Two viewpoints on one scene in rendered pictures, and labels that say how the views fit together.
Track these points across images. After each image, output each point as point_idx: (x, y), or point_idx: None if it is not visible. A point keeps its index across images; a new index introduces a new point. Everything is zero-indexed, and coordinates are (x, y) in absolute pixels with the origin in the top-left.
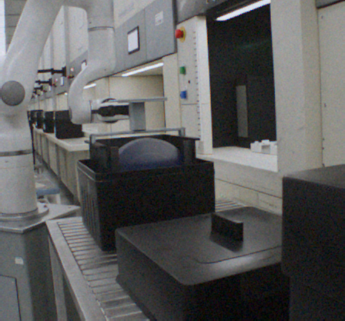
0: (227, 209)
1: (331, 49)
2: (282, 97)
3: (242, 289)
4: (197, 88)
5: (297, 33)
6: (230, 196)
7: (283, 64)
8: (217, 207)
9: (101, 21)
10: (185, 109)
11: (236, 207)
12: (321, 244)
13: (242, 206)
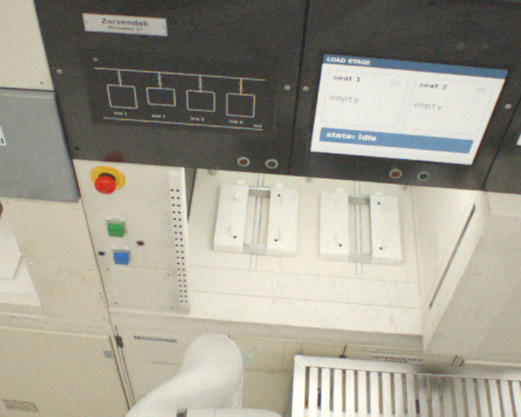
0: (351, 394)
1: None
2: (460, 309)
3: None
4: (180, 256)
5: (516, 273)
6: (297, 357)
7: (476, 289)
8: (336, 398)
9: (241, 392)
10: (119, 270)
11: (350, 381)
12: None
13: (351, 374)
